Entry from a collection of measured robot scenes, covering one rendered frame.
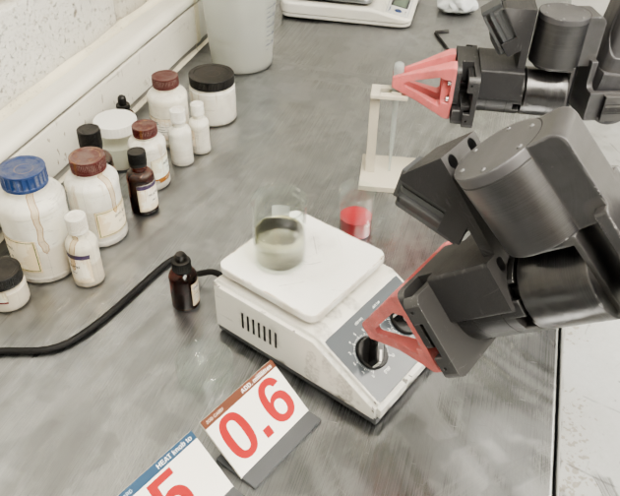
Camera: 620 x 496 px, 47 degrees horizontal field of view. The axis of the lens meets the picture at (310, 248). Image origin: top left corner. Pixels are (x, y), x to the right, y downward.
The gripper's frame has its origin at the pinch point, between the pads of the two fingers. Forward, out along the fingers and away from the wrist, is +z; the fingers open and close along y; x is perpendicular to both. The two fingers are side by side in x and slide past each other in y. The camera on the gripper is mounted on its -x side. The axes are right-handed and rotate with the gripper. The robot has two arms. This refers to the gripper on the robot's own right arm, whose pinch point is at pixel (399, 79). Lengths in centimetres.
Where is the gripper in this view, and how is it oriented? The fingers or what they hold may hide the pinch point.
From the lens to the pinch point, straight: 90.3
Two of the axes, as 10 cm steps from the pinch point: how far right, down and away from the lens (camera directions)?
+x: -0.3, 7.8, 6.3
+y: -1.3, 6.2, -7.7
